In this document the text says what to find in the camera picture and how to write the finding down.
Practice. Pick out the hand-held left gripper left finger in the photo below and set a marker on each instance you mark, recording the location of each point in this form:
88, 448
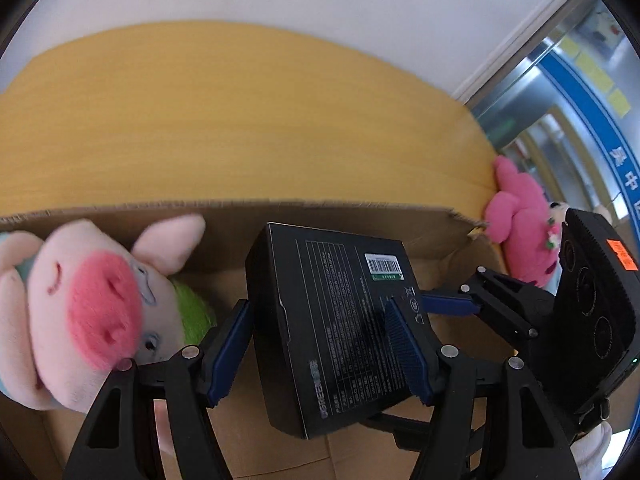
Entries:
231, 342

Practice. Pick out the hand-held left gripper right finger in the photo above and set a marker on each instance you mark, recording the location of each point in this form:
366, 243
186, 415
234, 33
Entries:
404, 355

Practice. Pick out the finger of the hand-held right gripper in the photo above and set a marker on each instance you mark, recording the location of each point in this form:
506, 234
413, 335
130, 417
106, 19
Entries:
400, 422
450, 305

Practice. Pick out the brown cardboard box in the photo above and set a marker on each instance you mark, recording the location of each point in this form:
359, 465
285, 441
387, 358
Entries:
450, 250

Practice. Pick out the black product box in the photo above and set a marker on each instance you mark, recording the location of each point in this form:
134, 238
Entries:
320, 330

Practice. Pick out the person's right forearm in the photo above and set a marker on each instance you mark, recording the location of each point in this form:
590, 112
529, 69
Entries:
592, 447

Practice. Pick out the yellow wooden desktop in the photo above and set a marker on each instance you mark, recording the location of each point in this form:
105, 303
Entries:
225, 125

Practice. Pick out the magenta plush toy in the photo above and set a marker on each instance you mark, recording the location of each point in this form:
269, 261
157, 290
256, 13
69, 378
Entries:
520, 225

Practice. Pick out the pink pig plush toy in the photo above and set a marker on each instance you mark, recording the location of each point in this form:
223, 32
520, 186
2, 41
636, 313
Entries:
75, 305

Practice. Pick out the glass door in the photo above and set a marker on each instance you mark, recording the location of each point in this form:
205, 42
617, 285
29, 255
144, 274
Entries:
560, 125

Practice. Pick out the blue sign band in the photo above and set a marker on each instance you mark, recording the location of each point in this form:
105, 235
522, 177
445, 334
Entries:
595, 105

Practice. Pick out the yellow sticky note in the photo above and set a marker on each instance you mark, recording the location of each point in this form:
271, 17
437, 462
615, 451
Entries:
568, 46
619, 101
585, 62
601, 80

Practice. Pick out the white door frame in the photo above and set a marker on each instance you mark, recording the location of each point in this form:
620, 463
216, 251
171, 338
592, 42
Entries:
520, 40

